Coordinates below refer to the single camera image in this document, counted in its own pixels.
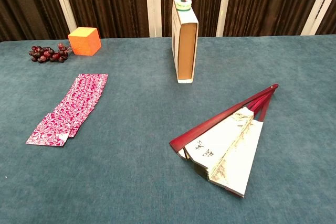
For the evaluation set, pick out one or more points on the red ribbed paper folding fan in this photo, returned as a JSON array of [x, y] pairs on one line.
[[231, 150]]

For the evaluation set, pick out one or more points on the dark red grape bunch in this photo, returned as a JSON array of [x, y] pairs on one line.
[[48, 54]]

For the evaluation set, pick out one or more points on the orange foam cube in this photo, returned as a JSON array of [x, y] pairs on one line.
[[84, 41]]

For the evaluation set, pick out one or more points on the dark brown pleated curtain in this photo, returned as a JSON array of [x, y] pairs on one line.
[[110, 3]]

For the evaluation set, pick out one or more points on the white cardboard book slipcase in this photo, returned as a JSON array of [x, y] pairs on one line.
[[187, 51]]

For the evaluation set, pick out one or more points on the pink patterned paper strip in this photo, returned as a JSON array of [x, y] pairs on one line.
[[88, 93]]

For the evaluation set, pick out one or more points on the white frame post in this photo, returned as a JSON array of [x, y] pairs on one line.
[[63, 1], [316, 3], [150, 3], [224, 3]]

